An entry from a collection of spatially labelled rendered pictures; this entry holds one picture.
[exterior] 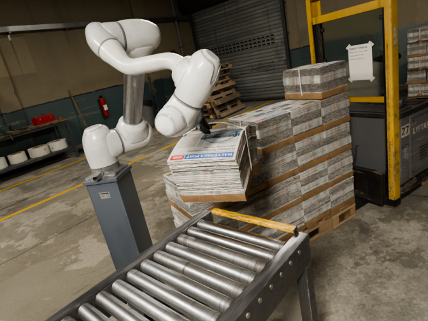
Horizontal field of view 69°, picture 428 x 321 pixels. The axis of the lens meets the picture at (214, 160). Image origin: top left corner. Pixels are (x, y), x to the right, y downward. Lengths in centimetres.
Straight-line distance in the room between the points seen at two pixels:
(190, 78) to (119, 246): 125
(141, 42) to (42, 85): 700
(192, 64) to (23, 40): 760
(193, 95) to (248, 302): 64
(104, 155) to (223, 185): 75
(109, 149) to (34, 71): 671
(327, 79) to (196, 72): 158
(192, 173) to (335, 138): 153
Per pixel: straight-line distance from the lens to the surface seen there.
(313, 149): 237
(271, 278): 107
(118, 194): 177
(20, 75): 827
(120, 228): 188
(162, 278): 121
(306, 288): 135
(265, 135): 205
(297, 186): 231
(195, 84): 95
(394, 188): 295
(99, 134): 174
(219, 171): 120
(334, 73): 247
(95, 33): 140
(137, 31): 145
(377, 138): 305
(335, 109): 249
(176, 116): 96
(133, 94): 163
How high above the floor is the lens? 148
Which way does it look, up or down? 18 degrees down
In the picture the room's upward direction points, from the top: 12 degrees counter-clockwise
